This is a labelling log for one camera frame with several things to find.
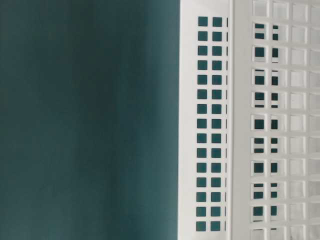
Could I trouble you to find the white perforated plastic basket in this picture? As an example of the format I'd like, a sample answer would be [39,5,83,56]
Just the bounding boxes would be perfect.
[177,0,320,240]

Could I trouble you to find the dark green table cloth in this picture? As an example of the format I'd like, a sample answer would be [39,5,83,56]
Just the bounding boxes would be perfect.
[0,0,180,240]

